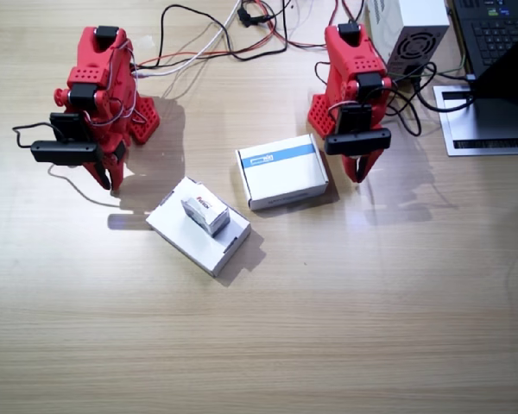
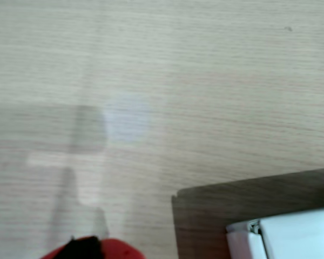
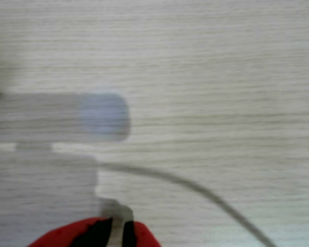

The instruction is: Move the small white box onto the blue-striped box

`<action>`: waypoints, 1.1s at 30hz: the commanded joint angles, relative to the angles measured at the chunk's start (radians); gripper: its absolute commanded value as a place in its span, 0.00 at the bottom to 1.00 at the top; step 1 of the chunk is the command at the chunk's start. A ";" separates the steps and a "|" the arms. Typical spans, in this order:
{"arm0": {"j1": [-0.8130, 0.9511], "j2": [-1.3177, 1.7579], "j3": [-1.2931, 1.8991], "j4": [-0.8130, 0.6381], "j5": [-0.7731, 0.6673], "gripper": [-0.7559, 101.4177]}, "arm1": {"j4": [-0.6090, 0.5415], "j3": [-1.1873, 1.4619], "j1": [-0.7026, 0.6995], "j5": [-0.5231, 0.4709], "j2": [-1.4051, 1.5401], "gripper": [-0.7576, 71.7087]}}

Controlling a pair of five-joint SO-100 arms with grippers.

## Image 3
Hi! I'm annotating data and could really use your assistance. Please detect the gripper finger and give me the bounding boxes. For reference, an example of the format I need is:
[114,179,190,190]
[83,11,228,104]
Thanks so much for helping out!
[28,217,113,247]
[122,220,162,247]

